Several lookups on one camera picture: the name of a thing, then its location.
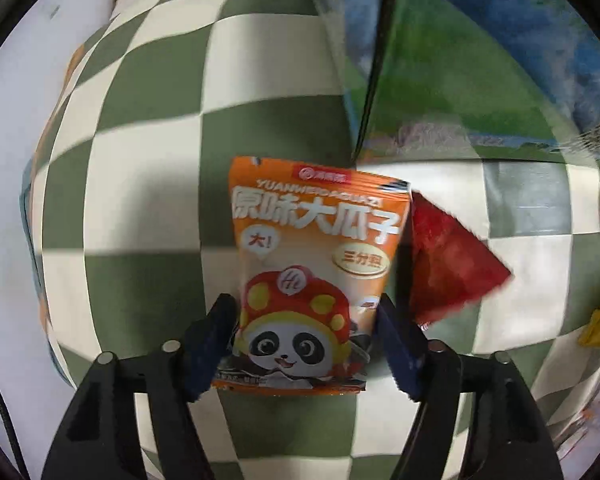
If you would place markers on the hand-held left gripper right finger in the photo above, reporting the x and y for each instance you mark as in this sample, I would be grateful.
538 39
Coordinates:
402 355

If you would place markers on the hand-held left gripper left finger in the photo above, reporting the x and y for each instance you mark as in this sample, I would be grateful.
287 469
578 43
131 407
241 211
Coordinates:
210 355

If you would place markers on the large orange panda snack packet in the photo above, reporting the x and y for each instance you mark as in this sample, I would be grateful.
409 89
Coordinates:
305 240

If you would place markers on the printed cardboard box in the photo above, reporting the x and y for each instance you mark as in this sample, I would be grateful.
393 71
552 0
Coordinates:
455 85

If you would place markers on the small red snack packet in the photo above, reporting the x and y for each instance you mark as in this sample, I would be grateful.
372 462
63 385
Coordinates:
445 255

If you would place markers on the green checkered blanket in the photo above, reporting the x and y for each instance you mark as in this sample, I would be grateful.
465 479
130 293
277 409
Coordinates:
145 110

